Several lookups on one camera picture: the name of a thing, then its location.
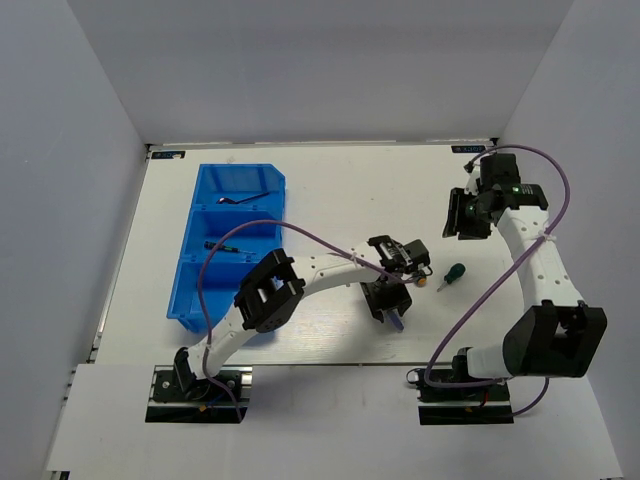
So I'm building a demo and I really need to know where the left table logo sticker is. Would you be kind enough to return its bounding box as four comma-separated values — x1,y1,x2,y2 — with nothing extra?
151,150,186,159

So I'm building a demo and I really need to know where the black green precision screwdriver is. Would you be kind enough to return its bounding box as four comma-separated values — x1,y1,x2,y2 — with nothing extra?
203,241,254,255

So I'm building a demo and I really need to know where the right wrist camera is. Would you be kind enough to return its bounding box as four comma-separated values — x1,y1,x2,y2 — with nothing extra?
464,159,481,195

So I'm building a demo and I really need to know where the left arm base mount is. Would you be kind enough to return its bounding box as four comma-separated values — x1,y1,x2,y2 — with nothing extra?
145,366,253,424

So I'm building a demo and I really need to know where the green stubby phillips screwdriver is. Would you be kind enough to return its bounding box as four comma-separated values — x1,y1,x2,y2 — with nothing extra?
437,263,466,292

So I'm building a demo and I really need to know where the green orange stubby screwdriver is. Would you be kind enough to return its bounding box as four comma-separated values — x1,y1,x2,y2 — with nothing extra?
414,272,428,288

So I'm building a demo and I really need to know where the right table logo sticker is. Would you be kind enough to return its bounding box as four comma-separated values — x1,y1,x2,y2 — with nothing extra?
451,144,486,154

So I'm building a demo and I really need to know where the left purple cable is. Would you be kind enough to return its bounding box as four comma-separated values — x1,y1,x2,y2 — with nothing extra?
196,219,421,421

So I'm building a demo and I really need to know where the purple cable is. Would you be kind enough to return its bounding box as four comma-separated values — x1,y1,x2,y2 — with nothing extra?
423,144,573,417
196,219,421,421

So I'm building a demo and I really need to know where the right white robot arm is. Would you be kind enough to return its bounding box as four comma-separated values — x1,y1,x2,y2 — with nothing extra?
443,153,607,399

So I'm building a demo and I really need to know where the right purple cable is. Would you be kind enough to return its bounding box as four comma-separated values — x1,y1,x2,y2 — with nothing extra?
423,144,573,417

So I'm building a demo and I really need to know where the blue plastic compartment bin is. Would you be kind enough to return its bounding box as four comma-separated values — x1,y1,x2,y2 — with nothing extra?
167,164,286,334

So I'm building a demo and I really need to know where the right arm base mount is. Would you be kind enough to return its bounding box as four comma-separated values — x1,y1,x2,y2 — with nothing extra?
405,368,514,426

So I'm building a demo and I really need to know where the brown hex key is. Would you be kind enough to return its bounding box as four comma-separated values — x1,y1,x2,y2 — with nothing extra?
216,197,241,205
234,192,270,205

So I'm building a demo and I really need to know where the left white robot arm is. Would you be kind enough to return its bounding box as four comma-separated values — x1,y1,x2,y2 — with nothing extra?
173,235,432,400

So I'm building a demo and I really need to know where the blue handle red screwdriver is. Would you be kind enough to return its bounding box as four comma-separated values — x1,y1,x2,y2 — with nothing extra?
386,309,404,332

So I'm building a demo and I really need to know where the table logo sticker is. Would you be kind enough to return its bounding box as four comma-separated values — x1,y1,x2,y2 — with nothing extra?
451,144,486,154
151,150,186,159

